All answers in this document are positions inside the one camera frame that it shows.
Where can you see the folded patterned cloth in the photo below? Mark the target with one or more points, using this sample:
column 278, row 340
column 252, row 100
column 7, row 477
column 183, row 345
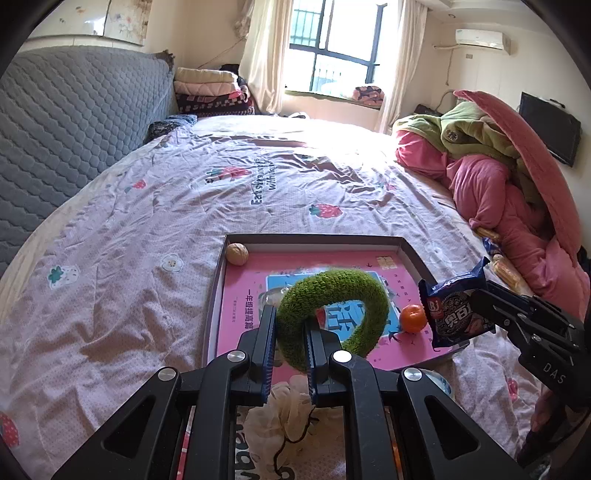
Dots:
column 368, row 95

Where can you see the grey quilted headboard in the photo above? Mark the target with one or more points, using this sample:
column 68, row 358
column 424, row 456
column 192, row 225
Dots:
column 69, row 120

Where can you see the black television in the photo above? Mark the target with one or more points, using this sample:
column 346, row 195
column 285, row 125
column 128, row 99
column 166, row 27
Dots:
column 549, row 127

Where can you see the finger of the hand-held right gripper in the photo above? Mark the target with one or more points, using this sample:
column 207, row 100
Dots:
column 531, row 309
column 505, row 318

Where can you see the pink quilt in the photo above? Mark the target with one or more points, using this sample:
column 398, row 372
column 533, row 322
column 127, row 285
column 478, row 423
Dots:
column 498, row 203

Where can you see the grey shallow cardboard box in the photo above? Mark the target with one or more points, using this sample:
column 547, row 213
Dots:
column 240, row 300

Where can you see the small blue snack packet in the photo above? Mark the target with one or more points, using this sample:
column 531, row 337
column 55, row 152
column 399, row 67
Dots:
column 493, row 247

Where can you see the stack of folded blankets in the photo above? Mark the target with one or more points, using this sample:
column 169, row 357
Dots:
column 207, row 90

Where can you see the barred window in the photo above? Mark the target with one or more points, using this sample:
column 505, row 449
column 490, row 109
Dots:
column 341, row 41

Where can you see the pink curved pad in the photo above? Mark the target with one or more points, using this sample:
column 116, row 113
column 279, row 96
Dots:
column 540, row 175

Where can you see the dark patterned cloth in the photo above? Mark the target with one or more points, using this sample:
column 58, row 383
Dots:
column 171, row 124

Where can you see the white air conditioner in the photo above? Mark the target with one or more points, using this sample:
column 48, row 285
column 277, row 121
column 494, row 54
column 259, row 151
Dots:
column 482, row 39

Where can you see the person's right hand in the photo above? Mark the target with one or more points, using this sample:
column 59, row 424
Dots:
column 542, row 410

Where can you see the yellow bread packet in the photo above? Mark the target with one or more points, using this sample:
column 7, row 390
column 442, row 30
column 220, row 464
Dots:
column 510, row 274

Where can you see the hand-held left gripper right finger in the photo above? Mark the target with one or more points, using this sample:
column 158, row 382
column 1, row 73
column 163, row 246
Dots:
column 311, row 364

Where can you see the small yellow snack packet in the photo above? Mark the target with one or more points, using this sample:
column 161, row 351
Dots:
column 488, row 233

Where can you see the green blanket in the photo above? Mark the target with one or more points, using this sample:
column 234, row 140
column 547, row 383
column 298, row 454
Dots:
column 471, row 127

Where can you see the dark blue cookie packet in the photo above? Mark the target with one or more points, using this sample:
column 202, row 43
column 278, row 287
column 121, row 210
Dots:
column 450, row 309

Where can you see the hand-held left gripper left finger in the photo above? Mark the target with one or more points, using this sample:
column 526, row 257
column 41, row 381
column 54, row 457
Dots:
column 269, row 355

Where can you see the cream window curtain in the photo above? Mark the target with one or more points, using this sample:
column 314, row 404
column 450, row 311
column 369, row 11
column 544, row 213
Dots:
column 268, row 50
column 406, row 60

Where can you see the floral wall panel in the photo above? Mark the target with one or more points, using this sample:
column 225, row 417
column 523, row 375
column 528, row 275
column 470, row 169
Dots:
column 92, row 21

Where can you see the brown walnut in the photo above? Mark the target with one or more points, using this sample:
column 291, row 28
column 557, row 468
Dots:
column 237, row 254

